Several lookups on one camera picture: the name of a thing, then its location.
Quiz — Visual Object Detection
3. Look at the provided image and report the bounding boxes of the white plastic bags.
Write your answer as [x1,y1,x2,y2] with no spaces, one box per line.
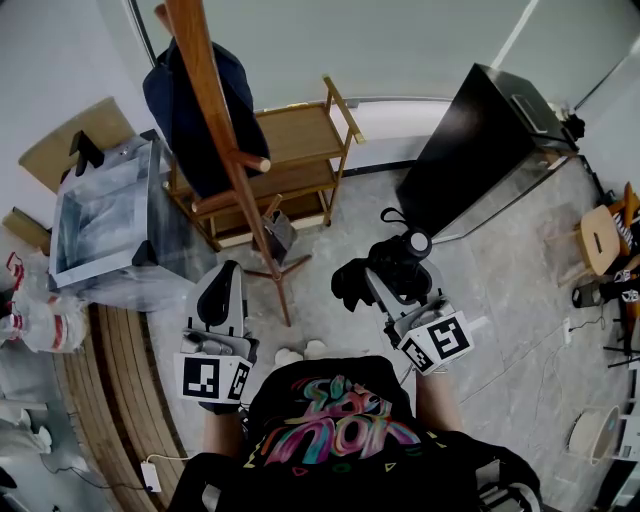
[9,294,87,354]

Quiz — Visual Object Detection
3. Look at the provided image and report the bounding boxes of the dark grey box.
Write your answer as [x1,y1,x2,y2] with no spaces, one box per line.
[252,194,299,266]

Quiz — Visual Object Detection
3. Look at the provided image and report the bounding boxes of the wooden stool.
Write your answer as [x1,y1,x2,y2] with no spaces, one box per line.
[544,203,624,289]

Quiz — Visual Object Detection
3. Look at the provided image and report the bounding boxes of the black tripod stand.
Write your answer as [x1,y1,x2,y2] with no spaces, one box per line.
[602,299,640,371]

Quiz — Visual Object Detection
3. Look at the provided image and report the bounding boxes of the black mini fridge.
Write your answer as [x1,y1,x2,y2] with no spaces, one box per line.
[394,62,581,241]

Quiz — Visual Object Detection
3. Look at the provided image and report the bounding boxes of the white power adapter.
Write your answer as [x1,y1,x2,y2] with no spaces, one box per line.
[139,460,164,494]

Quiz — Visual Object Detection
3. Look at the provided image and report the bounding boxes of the small cardboard box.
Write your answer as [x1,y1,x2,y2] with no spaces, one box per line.
[2,207,51,256]

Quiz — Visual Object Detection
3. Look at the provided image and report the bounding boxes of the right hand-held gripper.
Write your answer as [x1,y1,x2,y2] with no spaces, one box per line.
[363,266,475,376]

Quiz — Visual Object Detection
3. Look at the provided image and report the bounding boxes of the wooden coat rack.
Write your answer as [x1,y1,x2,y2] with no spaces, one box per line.
[153,0,314,329]

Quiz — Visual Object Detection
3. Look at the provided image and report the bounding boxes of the narrow grey roller blind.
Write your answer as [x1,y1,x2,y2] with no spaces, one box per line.
[499,0,640,109]

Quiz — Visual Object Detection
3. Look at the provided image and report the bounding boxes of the large cardboard box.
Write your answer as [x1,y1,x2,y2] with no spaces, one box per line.
[18,96,139,194]

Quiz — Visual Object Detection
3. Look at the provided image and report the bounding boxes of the small black bucket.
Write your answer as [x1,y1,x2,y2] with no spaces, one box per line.
[572,282,604,309]

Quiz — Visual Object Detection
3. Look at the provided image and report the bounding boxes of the dark navy hanging jacket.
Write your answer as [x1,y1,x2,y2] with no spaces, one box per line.
[142,37,271,199]

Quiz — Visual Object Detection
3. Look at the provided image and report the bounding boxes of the wide grey roller blind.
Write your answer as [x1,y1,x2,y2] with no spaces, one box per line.
[132,0,539,101]

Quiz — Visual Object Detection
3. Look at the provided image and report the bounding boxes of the person's right forearm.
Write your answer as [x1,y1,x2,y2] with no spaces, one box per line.
[414,369,464,434]

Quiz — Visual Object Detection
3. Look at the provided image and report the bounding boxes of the orange wooden chair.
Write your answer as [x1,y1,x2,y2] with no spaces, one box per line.
[607,182,640,261]

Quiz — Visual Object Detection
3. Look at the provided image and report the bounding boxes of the black backpack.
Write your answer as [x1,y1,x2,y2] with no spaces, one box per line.
[562,113,586,142]

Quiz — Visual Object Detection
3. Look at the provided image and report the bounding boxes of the black cable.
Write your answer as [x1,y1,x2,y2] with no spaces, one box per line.
[39,454,151,492]

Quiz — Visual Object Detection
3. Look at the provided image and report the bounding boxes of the white round fan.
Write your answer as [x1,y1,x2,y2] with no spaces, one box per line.
[567,404,624,466]

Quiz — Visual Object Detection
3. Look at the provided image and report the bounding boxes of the person's black printed shirt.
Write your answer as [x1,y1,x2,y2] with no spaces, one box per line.
[167,354,544,512]

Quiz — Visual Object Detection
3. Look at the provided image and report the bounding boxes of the person's left white shoe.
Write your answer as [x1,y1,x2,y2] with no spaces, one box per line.
[273,347,305,372]

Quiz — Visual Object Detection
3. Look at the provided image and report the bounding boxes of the white floor stand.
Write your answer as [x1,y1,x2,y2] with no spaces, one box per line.
[0,399,54,456]

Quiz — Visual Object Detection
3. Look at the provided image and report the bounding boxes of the black cloth item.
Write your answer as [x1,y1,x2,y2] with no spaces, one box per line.
[331,207,434,312]

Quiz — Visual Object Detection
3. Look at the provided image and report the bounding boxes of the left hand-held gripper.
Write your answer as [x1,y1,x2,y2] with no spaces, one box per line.
[173,259,261,405]

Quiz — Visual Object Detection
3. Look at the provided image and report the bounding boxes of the wooden slat platform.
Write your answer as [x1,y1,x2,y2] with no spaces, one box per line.
[52,302,196,512]

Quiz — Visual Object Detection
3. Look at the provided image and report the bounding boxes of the person's left forearm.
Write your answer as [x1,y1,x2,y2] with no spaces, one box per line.
[202,410,249,459]

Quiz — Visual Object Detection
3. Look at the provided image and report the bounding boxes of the wooden shelf rack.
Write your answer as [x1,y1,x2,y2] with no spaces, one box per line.
[162,74,366,251]

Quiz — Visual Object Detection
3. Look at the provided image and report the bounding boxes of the black bracket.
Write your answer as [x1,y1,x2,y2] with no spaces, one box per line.
[68,129,105,176]

